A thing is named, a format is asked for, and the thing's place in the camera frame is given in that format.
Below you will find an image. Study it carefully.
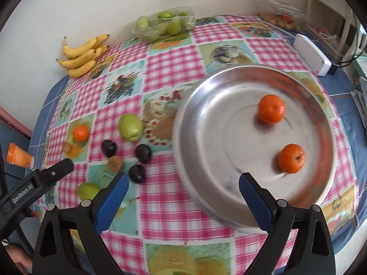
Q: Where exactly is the black power adapter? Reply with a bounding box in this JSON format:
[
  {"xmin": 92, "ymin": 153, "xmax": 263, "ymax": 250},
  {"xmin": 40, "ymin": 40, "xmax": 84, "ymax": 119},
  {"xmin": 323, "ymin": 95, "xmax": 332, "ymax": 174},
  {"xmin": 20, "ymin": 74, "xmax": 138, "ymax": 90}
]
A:
[{"xmin": 327, "ymin": 63, "xmax": 343, "ymax": 76}]

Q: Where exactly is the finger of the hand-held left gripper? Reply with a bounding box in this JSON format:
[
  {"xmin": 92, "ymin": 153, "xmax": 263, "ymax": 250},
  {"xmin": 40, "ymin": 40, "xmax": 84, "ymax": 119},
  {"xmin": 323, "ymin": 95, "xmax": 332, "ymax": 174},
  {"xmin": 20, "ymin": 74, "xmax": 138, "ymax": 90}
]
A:
[{"xmin": 27, "ymin": 158, "xmax": 74, "ymax": 191}]

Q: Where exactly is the white plastic device box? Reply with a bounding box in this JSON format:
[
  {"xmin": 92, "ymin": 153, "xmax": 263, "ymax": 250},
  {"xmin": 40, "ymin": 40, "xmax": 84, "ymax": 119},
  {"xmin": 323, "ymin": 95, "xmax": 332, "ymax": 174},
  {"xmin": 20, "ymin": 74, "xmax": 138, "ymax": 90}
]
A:
[{"xmin": 292, "ymin": 33, "xmax": 332, "ymax": 76}]

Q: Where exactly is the pile of green jujubes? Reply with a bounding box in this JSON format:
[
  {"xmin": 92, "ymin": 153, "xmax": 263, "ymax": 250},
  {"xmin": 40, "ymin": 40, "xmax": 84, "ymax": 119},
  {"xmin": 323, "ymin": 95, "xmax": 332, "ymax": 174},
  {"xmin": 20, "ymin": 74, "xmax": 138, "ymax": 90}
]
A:
[{"xmin": 135, "ymin": 11, "xmax": 193, "ymax": 39}]

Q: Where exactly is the small orange without stem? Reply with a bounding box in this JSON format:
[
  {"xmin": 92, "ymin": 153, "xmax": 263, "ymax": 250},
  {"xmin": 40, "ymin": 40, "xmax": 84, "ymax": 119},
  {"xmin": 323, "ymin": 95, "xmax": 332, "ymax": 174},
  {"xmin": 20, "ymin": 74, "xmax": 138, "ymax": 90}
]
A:
[{"xmin": 257, "ymin": 94, "xmax": 286, "ymax": 125}]

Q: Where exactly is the blue table cover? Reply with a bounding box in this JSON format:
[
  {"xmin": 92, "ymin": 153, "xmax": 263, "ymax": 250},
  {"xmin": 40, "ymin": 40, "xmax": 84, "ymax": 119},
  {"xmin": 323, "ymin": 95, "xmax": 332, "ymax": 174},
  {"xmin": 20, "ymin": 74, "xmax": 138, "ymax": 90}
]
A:
[{"xmin": 27, "ymin": 27, "xmax": 367, "ymax": 257}]

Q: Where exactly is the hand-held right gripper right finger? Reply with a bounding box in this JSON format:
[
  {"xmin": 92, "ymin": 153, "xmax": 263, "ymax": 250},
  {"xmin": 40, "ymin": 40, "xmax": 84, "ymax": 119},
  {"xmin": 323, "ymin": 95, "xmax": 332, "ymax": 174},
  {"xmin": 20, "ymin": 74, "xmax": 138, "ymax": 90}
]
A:
[{"xmin": 239, "ymin": 172, "xmax": 336, "ymax": 275}]

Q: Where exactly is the bunch of yellow bananas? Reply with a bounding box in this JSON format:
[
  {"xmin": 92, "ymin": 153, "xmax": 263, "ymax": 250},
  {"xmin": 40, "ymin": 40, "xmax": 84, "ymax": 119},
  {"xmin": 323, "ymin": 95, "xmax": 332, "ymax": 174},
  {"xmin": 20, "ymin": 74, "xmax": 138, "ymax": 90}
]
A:
[{"xmin": 55, "ymin": 34, "xmax": 111, "ymax": 78}]

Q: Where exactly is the stack of papers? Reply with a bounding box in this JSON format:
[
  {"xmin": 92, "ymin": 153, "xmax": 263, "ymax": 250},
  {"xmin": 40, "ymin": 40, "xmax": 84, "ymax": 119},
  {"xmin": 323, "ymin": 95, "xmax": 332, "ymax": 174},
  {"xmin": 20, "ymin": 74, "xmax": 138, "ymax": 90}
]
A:
[{"xmin": 351, "ymin": 76, "xmax": 367, "ymax": 124}]

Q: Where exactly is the dark purple plum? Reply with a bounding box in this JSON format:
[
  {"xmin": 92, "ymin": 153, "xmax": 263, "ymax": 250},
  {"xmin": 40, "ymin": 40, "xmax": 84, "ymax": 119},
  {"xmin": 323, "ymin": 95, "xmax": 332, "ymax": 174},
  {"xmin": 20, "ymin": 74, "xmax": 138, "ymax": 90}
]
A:
[
  {"xmin": 128, "ymin": 165, "xmax": 147, "ymax": 183},
  {"xmin": 135, "ymin": 144, "xmax": 152, "ymax": 164},
  {"xmin": 102, "ymin": 140, "xmax": 117, "ymax": 158}
]

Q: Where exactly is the small green pear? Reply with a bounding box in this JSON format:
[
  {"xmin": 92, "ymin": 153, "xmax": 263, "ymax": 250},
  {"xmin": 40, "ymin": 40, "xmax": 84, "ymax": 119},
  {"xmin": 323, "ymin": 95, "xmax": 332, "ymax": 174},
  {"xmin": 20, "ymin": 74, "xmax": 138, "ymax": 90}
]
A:
[{"xmin": 77, "ymin": 182, "xmax": 101, "ymax": 201}]

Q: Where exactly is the orange plastic cup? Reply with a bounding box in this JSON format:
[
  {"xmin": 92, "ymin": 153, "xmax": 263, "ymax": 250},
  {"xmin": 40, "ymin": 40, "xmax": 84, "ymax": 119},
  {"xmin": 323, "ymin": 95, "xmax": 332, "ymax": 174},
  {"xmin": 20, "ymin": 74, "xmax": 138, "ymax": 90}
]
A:
[{"xmin": 6, "ymin": 143, "xmax": 35, "ymax": 169}]

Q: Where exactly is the pink checkered printed tablecloth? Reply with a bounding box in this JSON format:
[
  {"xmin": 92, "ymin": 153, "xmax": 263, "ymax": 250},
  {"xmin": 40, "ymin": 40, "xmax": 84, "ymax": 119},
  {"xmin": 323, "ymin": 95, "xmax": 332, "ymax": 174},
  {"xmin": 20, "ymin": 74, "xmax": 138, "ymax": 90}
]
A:
[{"xmin": 30, "ymin": 14, "xmax": 359, "ymax": 275}]

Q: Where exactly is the pile of brown longans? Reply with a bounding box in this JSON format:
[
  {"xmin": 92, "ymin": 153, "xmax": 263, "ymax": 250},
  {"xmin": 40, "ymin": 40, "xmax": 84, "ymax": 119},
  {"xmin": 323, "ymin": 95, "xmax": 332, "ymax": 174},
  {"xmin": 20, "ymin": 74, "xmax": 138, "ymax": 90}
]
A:
[{"xmin": 258, "ymin": 12, "xmax": 301, "ymax": 32}]

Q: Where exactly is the pink board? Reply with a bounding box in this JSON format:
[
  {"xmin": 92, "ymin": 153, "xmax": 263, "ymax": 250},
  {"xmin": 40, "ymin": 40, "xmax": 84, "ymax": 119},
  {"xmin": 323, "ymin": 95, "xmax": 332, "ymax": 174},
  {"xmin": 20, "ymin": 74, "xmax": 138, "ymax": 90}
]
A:
[{"xmin": 0, "ymin": 107, "xmax": 33, "ymax": 138}]

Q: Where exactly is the green jujube fruit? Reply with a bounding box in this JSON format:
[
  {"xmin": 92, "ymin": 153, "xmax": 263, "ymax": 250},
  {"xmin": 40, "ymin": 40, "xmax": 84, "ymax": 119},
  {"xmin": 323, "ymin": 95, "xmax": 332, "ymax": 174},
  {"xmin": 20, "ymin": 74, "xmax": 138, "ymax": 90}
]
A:
[{"xmin": 118, "ymin": 113, "xmax": 143, "ymax": 142}]

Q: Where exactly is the white cable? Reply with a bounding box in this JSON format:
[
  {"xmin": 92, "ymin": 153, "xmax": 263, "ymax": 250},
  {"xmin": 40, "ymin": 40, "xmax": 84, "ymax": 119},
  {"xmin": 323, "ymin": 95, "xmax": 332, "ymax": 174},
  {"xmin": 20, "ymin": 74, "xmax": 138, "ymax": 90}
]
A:
[{"xmin": 279, "ymin": 27, "xmax": 297, "ymax": 39}]

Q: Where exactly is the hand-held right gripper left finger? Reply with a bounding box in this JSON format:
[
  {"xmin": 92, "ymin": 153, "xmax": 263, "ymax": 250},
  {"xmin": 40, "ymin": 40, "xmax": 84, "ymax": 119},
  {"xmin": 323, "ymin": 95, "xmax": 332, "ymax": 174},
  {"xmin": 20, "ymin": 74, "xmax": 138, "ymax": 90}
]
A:
[{"xmin": 34, "ymin": 172, "xmax": 129, "ymax": 275}]

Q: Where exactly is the clear plastic bag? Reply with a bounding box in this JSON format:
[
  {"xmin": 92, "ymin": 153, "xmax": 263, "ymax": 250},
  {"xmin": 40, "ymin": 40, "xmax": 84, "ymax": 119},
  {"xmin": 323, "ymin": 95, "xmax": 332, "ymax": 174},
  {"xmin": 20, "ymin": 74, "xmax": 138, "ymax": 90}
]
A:
[{"xmin": 312, "ymin": 24, "xmax": 345, "ymax": 58}]

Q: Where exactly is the small orange with stem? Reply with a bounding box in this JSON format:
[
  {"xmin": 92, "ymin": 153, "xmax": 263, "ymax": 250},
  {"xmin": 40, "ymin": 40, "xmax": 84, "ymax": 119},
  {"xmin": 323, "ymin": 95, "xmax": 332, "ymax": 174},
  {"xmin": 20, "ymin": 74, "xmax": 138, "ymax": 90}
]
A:
[{"xmin": 278, "ymin": 144, "xmax": 305, "ymax": 175}]

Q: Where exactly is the round metal bowl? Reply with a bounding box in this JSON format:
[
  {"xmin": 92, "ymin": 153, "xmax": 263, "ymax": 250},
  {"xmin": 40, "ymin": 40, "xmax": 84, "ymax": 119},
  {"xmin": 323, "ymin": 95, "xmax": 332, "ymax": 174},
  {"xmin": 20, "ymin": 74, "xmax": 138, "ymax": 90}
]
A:
[{"xmin": 172, "ymin": 64, "xmax": 337, "ymax": 234}]

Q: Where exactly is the white chair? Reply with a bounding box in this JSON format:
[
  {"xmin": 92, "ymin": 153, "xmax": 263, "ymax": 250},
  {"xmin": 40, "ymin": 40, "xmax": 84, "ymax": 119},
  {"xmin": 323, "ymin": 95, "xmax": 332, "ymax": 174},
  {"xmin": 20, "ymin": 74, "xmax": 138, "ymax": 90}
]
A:
[{"xmin": 333, "ymin": 14, "xmax": 364, "ymax": 66}]

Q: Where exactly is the clear plastic clamshell container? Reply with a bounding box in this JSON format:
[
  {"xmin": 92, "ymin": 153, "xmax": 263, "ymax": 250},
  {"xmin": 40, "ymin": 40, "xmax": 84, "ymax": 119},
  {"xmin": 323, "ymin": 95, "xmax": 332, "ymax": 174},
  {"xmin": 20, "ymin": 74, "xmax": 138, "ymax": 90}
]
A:
[{"xmin": 254, "ymin": 0, "xmax": 311, "ymax": 23}]

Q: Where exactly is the clear plastic tray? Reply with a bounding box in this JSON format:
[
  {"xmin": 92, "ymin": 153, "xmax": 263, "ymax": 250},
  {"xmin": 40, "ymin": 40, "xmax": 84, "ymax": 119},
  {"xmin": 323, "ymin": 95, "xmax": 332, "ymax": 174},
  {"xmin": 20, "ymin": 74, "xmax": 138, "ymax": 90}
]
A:
[{"xmin": 132, "ymin": 6, "xmax": 198, "ymax": 43}]

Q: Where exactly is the large orange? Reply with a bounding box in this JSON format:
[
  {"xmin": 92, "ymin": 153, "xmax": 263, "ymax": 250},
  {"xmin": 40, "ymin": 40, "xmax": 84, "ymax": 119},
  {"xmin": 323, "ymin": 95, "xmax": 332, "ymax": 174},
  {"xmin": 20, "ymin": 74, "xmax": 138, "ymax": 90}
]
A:
[{"xmin": 72, "ymin": 125, "xmax": 90, "ymax": 142}]

